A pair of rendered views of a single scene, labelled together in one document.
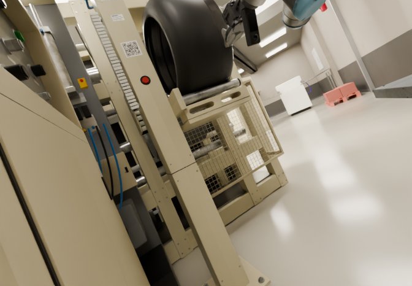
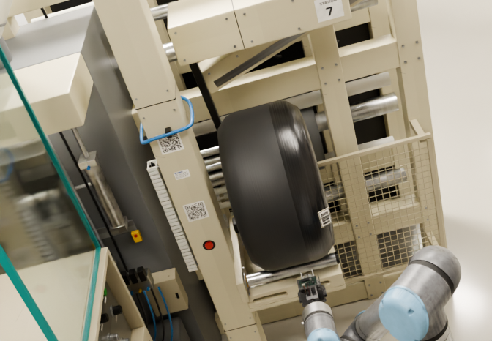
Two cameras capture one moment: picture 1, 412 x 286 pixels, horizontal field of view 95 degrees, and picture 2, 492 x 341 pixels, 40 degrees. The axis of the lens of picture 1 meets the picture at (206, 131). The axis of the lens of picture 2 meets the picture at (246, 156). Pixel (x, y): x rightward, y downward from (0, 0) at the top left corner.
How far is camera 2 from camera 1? 222 cm
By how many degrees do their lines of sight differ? 43
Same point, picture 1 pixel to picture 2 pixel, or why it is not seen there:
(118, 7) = (183, 159)
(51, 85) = (120, 296)
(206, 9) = (296, 226)
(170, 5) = (247, 221)
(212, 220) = not seen: outside the picture
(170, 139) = (228, 302)
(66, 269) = not seen: outside the picture
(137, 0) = (217, 43)
